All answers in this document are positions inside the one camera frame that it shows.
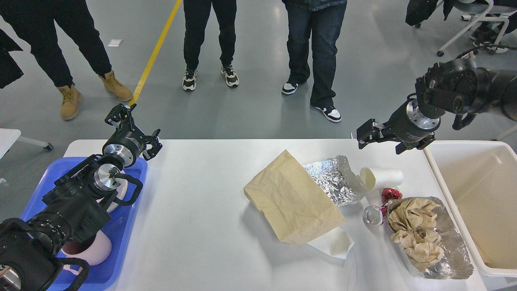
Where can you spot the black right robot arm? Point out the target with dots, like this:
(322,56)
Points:
(459,87)

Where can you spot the white side table left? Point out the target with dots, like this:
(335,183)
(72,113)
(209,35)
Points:
(9,136)

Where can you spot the person in dark jeans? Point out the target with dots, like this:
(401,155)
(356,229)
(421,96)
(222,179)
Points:
(313,29)

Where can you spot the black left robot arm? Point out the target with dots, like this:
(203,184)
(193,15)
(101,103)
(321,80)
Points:
(76,209)

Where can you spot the blue plastic tray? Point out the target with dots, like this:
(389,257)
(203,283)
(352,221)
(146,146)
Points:
(101,277)

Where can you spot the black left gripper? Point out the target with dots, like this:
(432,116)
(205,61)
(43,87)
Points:
(128,142)

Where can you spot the white office chair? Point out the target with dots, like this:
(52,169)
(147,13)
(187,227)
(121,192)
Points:
(479,11)

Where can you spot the white paper cup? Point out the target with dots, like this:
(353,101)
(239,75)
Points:
(379,178)

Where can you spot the white plastic bin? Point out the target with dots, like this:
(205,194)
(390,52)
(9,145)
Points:
(479,182)

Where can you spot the crushed red soda can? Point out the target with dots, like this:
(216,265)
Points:
(374,215)

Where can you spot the brown paper bag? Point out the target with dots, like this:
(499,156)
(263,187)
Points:
(295,206)

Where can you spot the seated person in background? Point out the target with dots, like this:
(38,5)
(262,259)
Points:
(487,33)

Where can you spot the pink mug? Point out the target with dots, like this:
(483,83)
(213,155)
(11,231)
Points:
(93,250)

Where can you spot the pink plate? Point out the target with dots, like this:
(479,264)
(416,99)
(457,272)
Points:
(121,192)

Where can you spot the white paper sheet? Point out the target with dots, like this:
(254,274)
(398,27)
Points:
(335,243)

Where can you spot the crumpled aluminium foil sheet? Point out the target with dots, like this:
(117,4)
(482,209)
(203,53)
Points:
(337,180)

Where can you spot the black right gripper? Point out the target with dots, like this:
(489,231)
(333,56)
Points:
(407,125)

